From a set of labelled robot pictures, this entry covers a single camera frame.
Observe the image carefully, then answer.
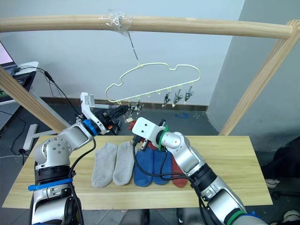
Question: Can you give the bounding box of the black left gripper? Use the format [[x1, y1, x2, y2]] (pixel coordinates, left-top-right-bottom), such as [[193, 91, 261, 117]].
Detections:
[[95, 105, 130, 136]]

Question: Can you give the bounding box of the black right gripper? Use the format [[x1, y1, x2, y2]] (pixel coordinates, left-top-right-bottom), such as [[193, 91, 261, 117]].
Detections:
[[130, 135, 149, 152]]

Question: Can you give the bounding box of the red sock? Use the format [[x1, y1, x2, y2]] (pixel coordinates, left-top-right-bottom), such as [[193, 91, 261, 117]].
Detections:
[[145, 142, 188, 189], [127, 120, 138, 134]]

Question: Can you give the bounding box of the green wrist zip tie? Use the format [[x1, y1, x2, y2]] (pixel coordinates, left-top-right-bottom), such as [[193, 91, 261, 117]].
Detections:
[[156, 125, 170, 152]]

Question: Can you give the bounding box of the grey sock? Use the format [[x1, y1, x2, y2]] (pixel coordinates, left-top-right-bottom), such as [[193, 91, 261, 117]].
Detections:
[[112, 141, 137, 186], [91, 142, 118, 188]]

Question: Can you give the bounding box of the blue sock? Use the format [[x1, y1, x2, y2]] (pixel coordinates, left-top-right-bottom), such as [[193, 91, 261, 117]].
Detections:
[[133, 149, 155, 188], [152, 150, 173, 186]]

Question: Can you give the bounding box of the white metal stand base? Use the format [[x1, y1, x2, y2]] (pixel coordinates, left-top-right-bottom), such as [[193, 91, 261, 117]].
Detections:
[[22, 123, 60, 151]]

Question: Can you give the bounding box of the clear adhesive tape wrap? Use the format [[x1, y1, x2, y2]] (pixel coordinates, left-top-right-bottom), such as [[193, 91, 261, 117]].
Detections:
[[98, 8, 135, 36]]

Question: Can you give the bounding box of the blue zip tie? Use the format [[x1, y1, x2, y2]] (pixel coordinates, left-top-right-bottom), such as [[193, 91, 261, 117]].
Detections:
[[28, 178, 74, 192]]

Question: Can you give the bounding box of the white side desk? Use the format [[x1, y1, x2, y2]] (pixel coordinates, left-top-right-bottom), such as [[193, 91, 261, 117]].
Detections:
[[13, 61, 39, 76]]

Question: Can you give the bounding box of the light wooden rack crossbar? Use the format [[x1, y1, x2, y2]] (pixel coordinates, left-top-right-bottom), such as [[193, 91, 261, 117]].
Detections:
[[0, 14, 293, 40]]

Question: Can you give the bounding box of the white perforated board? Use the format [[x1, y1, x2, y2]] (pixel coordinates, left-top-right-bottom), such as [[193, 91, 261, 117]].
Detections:
[[0, 99, 21, 130]]

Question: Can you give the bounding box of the open laptop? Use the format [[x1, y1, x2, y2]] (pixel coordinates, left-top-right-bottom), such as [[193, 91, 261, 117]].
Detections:
[[0, 40, 19, 77]]

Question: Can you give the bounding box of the white shoe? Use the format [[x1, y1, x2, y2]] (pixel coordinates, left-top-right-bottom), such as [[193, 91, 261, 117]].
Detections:
[[265, 178, 281, 189], [283, 209, 300, 224]]

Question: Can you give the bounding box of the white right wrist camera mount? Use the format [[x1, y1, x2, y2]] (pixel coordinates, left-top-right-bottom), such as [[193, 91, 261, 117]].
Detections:
[[132, 117, 165, 144]]

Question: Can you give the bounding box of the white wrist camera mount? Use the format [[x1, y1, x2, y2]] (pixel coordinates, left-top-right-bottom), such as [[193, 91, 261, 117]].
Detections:
[[132, 117, 165, 144], [80, 92, 105, 135]]

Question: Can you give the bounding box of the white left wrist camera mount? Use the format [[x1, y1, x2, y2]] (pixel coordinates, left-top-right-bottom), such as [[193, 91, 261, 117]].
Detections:
[[80, 92, 105, 135]]

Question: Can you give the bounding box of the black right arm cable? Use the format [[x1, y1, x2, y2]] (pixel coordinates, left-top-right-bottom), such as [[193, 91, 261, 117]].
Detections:
[[132, 140, 211, 216]]

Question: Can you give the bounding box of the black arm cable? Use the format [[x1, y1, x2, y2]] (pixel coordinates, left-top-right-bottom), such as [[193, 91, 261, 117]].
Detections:
[[132, 140, 211, 216], [68, 138, 97, 225]]

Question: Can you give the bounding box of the cream cloud-shaped clip hanger frame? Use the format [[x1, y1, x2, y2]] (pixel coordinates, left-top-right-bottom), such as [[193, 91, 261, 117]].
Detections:
[[105, 61, 202, 105]]

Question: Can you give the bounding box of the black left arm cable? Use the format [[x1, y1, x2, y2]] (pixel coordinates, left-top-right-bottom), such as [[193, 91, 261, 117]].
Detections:
[[68, 138, 97, 225]]

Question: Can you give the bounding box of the metal hanger hook wire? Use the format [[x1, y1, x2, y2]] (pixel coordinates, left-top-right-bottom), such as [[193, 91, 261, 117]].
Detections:
[[127, 32, 141, 65]]

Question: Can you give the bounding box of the thin black background cable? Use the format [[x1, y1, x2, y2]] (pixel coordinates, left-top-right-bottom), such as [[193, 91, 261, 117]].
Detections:
[[14, 66, 83, 119]]

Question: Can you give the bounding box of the light wooden rack side post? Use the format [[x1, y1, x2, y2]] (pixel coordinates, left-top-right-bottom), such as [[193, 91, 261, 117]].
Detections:
[[218, 19, 300, 136], [0, 65, 68, 135]]

